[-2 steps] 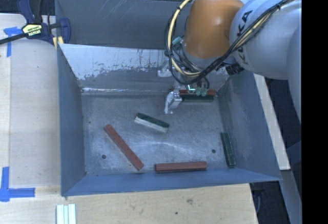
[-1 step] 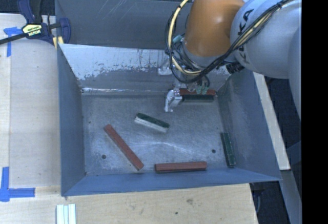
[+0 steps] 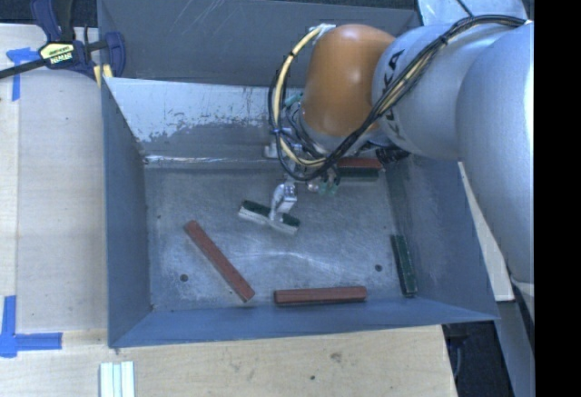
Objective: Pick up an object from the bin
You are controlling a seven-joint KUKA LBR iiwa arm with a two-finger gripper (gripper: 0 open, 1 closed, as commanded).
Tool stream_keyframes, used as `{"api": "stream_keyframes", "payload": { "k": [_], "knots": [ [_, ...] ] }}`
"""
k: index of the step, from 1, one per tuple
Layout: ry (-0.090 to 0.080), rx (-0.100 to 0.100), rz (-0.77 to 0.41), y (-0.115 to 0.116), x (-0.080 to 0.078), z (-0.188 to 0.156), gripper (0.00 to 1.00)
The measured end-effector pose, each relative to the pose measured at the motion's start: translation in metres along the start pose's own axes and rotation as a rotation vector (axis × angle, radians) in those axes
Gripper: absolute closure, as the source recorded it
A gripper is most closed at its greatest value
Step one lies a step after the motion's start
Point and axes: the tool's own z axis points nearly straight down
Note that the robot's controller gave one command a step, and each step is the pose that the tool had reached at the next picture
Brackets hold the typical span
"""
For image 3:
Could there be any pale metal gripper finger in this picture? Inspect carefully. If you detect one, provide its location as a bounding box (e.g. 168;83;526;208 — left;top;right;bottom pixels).
282;184;300;216
271;183;287;223

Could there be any red-brown flat block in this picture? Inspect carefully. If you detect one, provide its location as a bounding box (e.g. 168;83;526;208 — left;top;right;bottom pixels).
272;285;369;307
182;219;257;303
337;156;384;171

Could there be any grey metal bin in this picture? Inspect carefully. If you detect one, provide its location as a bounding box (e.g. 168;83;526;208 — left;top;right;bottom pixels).
95;0;501;350

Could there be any pale wood board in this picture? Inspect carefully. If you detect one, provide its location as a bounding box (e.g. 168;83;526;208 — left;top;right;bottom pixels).
16;25;111;334

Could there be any black cylinder on white bracket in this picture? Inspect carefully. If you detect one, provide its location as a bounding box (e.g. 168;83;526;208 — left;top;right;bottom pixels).
375;146;410;164

